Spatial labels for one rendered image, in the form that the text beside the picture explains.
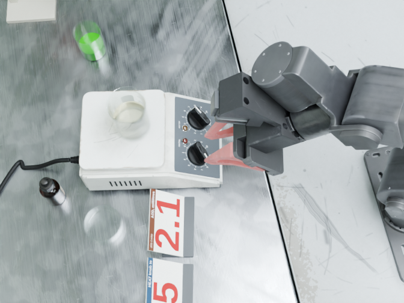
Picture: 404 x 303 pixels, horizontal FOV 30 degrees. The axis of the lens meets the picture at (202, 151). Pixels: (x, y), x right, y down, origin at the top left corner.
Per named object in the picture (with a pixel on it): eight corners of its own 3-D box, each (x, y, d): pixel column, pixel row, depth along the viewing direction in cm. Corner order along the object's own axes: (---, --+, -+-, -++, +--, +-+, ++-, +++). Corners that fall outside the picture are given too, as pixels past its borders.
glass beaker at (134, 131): (107, 124, 107) (97, 99, 99) (138, 102, 108) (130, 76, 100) (131, 154, 105) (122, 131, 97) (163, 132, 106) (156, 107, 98)
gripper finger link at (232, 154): (189, 171, 96) (245, 153, 90) (190, 119, 98) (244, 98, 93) (224, 184, 100) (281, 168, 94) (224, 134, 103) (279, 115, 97)
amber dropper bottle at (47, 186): (61, 208, 111) (49, 193, 105) (42, 202, 112) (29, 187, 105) (68, 190, 112) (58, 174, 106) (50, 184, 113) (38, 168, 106)
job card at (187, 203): (194, 197, 111) (192, 187, 107) (193, 257, 107) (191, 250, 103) (153, 197, 111) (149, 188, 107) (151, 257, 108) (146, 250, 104)
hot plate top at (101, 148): (166, 91, 109) (165, 88, 108) (165, 169, 104) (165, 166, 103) (83, 94, 109) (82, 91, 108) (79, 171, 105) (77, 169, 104)
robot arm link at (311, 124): (272, 121, 87) (322, 104, 82) (278, 82, 90) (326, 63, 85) (307, 150, 90) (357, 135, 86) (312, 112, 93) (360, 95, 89)
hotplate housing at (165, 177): (221, 109, 116) (219, 85, 108) (222, 190, 111) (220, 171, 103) (78, 113, 117) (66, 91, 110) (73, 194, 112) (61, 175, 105)
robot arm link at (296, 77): (238, 100, 83) (323, 92, 74) (264, 35, 86) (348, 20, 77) (300, 152, 90) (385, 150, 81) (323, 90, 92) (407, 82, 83)
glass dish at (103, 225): (79, 233, 110) (75, 229, 108) (100, 202, 111) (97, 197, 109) (109, 252, 108) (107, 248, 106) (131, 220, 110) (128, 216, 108)
